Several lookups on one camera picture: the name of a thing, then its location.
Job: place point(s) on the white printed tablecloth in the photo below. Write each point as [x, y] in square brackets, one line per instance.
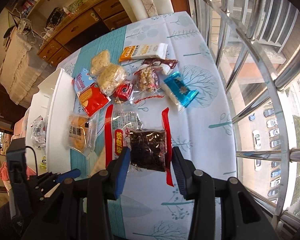
[148, 208]

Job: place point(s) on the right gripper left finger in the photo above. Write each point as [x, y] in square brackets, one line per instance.
[106, 185]

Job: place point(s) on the brown white chocolate bar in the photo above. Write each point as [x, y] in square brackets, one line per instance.
[165, 65]

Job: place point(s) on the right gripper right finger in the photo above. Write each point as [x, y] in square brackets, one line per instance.
[198, 186]

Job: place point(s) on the wooden desk with drawers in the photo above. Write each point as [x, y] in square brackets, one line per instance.
[93, 19]

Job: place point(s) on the puffed rice cake pack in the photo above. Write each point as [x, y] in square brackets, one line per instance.
[111, 78]
[99, 62]

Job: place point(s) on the green small snack packet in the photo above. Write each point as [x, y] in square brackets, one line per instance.
[43, 163]

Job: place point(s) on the white lace covered cabinet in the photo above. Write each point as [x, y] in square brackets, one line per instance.
[23, 70]

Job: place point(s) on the white red-edged snack bag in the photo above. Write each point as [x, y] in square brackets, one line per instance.
[38, 132]

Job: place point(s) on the blue foil candy packet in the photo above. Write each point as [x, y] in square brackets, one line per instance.
[175, 88]

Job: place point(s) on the metal window guard bars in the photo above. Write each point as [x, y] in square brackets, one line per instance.
[255, 45]

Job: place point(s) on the clear mixed nuts packet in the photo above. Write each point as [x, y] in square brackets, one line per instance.
[146, 85]

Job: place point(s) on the red round candy packet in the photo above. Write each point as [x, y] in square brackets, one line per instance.
[124, 91]

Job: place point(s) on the teal striped table runner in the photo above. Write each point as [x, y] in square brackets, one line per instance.
[113, 42]

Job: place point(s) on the pink floral blanket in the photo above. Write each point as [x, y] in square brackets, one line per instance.
[14, 172]

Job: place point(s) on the clear pack yellow puff balls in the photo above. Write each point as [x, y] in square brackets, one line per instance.
[81, 133]

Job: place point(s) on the blue red biscuit packet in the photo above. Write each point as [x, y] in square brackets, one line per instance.
[89, 94]

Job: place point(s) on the orange white oats bar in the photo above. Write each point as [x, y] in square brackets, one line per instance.
[144, 51]

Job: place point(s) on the white plastic storage bin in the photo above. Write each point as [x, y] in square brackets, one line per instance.
[54, 102]

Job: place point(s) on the beige kraft snack packet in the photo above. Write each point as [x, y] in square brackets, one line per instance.
[100, 164]

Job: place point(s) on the dark dried fruit red-edged bag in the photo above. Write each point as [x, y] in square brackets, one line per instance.
[150, 148]

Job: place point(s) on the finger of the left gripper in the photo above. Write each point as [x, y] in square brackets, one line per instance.
[75, 173]

